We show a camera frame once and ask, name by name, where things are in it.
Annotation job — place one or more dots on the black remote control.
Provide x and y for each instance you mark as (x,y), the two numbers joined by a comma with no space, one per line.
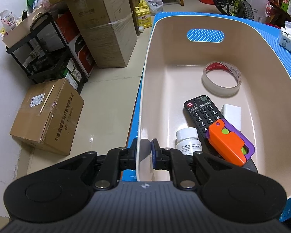
(203,112)

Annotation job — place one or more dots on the white pill bottle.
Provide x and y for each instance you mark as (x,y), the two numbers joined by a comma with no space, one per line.
(188,141)

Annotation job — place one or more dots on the clear tape roll red core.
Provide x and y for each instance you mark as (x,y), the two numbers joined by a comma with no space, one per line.
(216,88)

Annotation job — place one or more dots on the brown cardboard box on floor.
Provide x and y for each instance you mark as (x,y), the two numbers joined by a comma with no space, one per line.
(48,116)

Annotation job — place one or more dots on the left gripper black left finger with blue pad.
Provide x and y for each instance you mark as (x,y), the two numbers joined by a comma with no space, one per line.
(112,164)

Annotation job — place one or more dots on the yellow detergent jug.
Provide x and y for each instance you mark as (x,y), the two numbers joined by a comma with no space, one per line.
(143,14)

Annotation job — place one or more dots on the orange purple toy knife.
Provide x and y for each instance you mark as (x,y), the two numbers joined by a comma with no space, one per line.
(229,142)

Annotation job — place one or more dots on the large stacked cardboard box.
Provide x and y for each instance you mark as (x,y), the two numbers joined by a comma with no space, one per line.
(107,28)

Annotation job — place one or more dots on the black metal shelf rack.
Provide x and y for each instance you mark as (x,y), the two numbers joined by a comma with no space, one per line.
(44,55)

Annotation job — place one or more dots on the white charger cube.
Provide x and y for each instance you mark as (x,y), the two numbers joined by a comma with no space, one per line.
(232,114)

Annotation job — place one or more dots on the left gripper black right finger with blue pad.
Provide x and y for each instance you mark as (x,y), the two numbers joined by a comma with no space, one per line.
(176,163)

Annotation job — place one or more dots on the white plastic bag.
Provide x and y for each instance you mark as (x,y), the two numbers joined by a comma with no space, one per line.
(155,6)

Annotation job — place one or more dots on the beige plastic storage bin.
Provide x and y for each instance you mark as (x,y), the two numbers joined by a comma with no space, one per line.
(179,49)

